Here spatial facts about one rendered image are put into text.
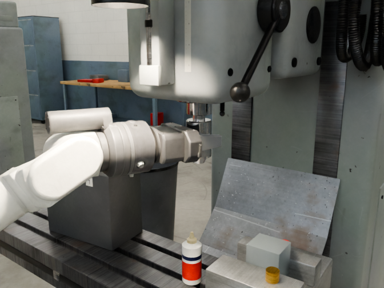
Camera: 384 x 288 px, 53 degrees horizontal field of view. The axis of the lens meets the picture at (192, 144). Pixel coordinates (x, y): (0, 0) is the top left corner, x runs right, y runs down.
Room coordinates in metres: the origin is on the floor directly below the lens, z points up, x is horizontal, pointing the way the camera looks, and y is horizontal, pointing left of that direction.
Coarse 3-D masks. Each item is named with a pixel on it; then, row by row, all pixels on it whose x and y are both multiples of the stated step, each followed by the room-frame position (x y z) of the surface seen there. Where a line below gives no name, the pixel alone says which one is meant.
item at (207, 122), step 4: (188, 120) 0.69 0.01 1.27; (192, 120) 0.69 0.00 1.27; (204, 120) 0.69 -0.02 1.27; (208, 120) 0.69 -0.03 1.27; (188, 124) 0.68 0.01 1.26; (192, 124) 0.67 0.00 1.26; (196, 124) 0.67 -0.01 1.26; (200, 124) 0.67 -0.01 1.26; (204, 124) 0.67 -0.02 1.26; (208, 124) 0.68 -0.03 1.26
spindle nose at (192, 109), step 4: (188, 104) 0.68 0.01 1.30; (192, 104) 0.67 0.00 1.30; (196, 104) 0.67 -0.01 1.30; (200, 104) 0.67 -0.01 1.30; (204, 104) 0.67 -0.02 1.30; (208, 104) 0.67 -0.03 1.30; (188, 108) 0.68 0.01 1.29; (192, 108) 0.67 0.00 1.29; (196, 108) 0.67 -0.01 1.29; (200, 108) 0.67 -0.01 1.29; (204, 108) 0.67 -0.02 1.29; (208, 108) 0.67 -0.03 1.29; (188, 112) 0.68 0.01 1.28; (192, 112) 0.67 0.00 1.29; (196, 112) 0.67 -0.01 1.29; (200, 112) 0.67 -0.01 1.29; (204, 112) 0.67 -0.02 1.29; (208, 112) 0.67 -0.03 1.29
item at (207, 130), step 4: (192, 128) 0.67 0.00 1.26; (196, 128) 0.67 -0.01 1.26; (200, 128) 0.67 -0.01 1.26; (204, 128) 0.67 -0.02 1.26; (208, 128) 0.68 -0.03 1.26; (200, 132) 0.67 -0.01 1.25; (204, 132) 0.67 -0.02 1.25; (208, 132) 0.68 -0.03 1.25; (204, 152) 0.67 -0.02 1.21; (208, 152) 0.68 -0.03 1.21; (204, 156) 0.67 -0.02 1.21; (208, 156) 0.68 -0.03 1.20
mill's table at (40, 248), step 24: (24, 216) 1.03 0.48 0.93; (0, 240) 0.95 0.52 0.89; (24, 240) 0.88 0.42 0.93; (48, 240) 0.88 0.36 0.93; (72, 240) 0.88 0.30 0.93; (144, 240) 0.88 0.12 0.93; (168, 240) 0.88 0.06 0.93; (24, 264) 0.88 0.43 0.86; (48, 264) 0.81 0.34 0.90; (72, 264) 0.77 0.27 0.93; (96, 264) 0.77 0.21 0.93; (120, 264) 0.77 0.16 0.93; (144, 264) 0.79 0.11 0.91; (168, 264) 0.77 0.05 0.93
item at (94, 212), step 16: (128, 176) 0.89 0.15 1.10; (80, 192) 0.87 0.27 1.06; (96, 192) 0.85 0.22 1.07; (112, 192) 0.83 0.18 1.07; (128, 192) 0.88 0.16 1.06; (48, 208) 0.93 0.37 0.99; (64, 208) 0.90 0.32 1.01; (80, 208) 0.87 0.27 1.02; (96, 208) 0.85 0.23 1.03; (112, 208) 0.83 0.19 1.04; (128, 208) 0.88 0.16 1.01; (64, 224) 0.90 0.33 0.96; (80, 224) 0.88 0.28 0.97; (96, 224) 0.85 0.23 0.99; (112, 224) 0.83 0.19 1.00; (128, 224) 0.88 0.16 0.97; (80, 240) 0.88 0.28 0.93; (96, 240) 0.85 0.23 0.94; (112, 240) 0.83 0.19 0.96; (128, 240) 0.88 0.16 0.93
